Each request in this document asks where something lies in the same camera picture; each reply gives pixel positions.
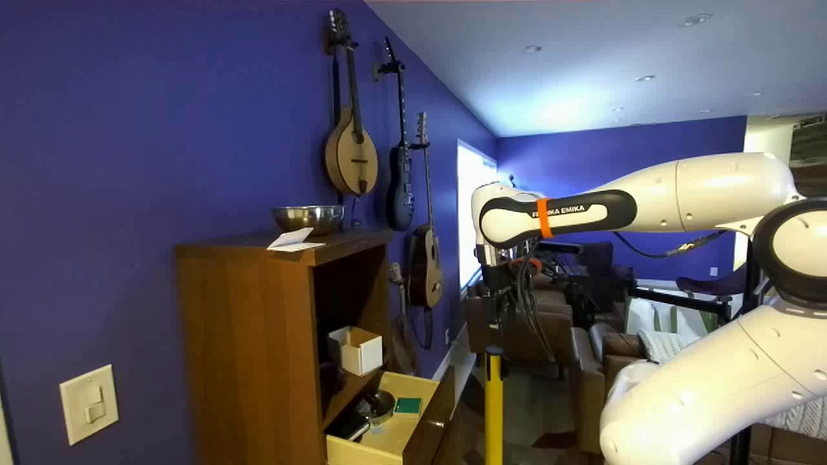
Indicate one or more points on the small white box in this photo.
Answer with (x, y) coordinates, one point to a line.
(357, 350)

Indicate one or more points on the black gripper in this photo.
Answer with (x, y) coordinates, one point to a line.
(509, 284)

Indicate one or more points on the beige wall light switch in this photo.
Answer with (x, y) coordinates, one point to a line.
(88, 404)

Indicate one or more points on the green card in drawer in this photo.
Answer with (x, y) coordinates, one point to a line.
(407, 404)

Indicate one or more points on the brown wooden cabinet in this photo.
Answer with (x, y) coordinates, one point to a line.
(256, 329)

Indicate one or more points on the white paper card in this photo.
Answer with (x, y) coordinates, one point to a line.
(292, 242)

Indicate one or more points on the light wooden top drawer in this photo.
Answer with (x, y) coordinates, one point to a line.
(404, 439)

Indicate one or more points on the round black object in drawer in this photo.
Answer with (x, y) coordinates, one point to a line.
(376, 408)

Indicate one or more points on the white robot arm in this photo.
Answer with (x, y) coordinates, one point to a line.
(762, 360)

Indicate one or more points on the yellow pole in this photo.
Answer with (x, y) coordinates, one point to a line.
(495, 409)

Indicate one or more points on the brown ukulele on wall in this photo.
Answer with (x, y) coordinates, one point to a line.
(428, 273)

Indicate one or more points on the silver metal bowl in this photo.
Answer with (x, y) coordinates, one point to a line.
(318, 219)

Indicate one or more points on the dark blue electric guitar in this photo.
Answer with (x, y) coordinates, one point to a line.
(399, 187)

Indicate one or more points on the tan mandolin on wall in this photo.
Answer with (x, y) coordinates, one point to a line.
(350, 152)

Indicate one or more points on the bright window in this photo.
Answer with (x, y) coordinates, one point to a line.
(474, 169)

